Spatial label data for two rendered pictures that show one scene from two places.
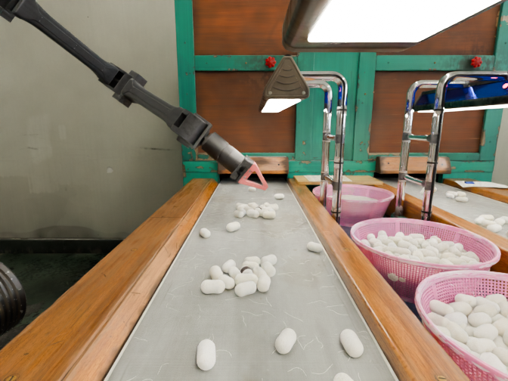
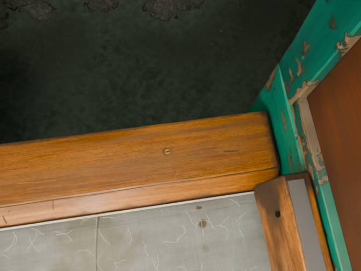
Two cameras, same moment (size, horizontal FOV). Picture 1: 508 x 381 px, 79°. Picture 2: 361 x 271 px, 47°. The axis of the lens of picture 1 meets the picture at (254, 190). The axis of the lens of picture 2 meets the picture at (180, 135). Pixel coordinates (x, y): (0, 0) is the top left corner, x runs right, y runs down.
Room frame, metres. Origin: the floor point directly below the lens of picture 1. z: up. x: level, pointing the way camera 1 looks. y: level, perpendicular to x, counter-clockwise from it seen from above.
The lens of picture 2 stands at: (1.13, 0.07, 1.36)
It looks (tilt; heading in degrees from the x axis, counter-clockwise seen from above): 72 degrees down; 70
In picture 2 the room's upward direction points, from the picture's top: 12 degrees clockwise
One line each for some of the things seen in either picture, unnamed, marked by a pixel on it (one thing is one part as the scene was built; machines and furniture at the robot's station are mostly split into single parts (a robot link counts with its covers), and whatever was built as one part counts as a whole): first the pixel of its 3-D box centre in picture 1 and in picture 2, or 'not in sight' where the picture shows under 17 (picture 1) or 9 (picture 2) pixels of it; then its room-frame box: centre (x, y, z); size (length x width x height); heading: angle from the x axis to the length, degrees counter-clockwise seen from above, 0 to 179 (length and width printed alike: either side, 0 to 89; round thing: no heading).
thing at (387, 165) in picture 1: (413, 165); not in sight; (1.31, -0.68, 0.83); 0.30 x 0.06 x 0.07; 90
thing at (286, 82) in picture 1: (275, 94); not in sight; (0.87, -0.06, 1.08); 0.62 x 0.08 x 0.07; 0
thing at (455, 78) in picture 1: (445, 159); not in sight; (0.87, -0.54, 0.90); 0.20 x 0.19 x 0.45; 0
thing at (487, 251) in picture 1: (416, 258); not in sight; (0.60, -0.34, 0.72); 0.27 x 0.27 x 0.10
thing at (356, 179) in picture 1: (336, 180); not in sight; (1.26, -0.34, 0.77); 0.33 x 0.15 x 0.01; 90
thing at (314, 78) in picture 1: (302, 159); not in sight; (0.87, -0.14, 0.90); 0.20 x 0.19 x 0.45; 0
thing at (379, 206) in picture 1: (351, 204); not in sight; (1.04, -0.34, 0.72); 0.27 x 0.27 x 0.10
